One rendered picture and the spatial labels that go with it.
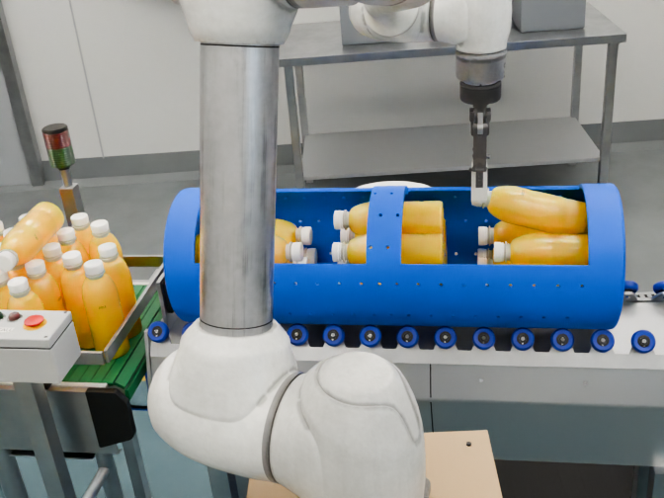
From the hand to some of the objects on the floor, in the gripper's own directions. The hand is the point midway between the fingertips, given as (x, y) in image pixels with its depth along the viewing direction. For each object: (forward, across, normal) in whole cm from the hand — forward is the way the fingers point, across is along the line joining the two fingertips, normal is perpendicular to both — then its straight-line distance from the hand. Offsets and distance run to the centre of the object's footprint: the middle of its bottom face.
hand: (479, 181), depth 164 cm
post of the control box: (+126, -31, +86) cm, 155 cm away
